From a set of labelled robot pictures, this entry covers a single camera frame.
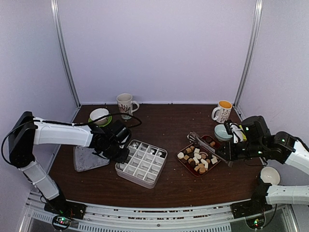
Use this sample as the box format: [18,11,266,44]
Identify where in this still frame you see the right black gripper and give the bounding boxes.
[215,140,266,161]

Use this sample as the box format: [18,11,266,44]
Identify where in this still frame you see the white divided tin box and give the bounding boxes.
[115,140,168,189]

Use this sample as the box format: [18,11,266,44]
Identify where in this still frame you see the metal tongs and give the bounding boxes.
[187,131,233,167]

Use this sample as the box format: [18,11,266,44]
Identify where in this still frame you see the bunny print tin lid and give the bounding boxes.
[73,146,110,172]

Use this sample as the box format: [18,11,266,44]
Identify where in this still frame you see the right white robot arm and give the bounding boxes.
[215,116,309,214]

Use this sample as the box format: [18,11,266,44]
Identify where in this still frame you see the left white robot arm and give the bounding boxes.
[3,111,131,215]

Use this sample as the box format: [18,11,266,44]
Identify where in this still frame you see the red chocolate tray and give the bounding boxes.
[176,142,221,177]

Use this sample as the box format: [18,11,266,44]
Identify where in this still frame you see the light blue bowl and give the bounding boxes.
[214,124,233,142]

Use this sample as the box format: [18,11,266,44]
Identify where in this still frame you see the lime green bowl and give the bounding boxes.
[239,125,247,141]

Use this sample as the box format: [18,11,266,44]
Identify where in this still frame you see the yellow interior mug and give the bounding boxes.
[211,100,233,124]

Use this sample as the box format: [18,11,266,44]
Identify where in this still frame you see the green saucer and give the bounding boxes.
[88,113,112,127]

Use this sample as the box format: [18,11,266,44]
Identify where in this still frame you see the white bowl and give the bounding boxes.
[89,108,109,126]

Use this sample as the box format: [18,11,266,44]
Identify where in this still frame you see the white bowl off table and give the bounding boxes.
[259,166,281,185]

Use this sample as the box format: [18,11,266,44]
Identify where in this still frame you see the tall coral print mug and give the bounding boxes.
[116,93,140,120]

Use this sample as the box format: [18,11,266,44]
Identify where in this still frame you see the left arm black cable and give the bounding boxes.
[33,113,142,129]

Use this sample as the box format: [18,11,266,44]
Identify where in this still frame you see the front metal rail base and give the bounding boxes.
[17,202,300,232]

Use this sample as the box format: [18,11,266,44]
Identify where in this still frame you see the right aluminium frame post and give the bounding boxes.
[234,0,263,109]

